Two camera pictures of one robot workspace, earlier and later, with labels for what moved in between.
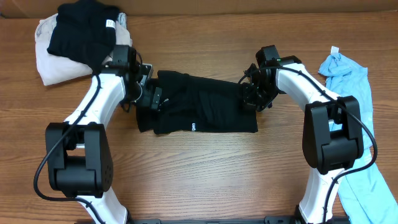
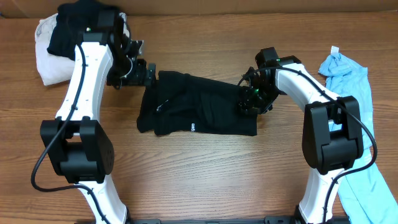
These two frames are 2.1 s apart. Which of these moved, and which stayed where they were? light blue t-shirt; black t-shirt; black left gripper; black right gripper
Moved: black left gripper
Stayed: black t-shirt; black right gripper; light blue t-shirt
